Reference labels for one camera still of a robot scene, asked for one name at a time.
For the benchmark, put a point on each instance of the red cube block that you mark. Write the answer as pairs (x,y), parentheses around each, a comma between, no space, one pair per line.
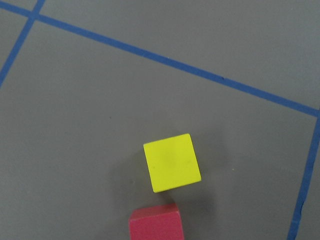
(161,222)

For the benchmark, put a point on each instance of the yellow cube block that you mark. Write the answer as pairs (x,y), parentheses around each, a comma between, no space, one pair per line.
(172,163)

